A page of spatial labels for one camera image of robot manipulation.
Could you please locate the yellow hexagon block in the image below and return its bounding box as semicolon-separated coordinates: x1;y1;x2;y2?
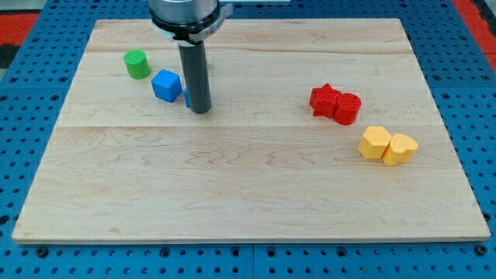
357;126;392;160

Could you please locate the light wooden board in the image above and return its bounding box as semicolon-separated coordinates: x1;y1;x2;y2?
12;19;491;244

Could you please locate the blue cube block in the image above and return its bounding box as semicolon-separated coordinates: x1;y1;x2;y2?
151;69;182;103

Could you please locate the blue triangle block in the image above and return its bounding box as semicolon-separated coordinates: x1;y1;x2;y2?
183;88;191;108

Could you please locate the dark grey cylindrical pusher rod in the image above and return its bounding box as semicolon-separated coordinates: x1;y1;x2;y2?
179;41;212;114

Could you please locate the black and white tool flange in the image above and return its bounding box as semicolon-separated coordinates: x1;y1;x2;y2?
149;2;233;47

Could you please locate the green cylinder block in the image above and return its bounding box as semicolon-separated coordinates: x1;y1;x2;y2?
123;50;151;79

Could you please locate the red star block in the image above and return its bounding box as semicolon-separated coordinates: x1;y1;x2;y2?
309;83;342;119

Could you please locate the red cylinder block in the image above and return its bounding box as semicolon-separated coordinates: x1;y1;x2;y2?
334;92;361;126

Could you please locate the yellow heart block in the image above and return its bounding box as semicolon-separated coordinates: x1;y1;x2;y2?
382;133;419;166

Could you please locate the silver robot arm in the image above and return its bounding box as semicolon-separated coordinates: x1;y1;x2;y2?
149;0;233;114

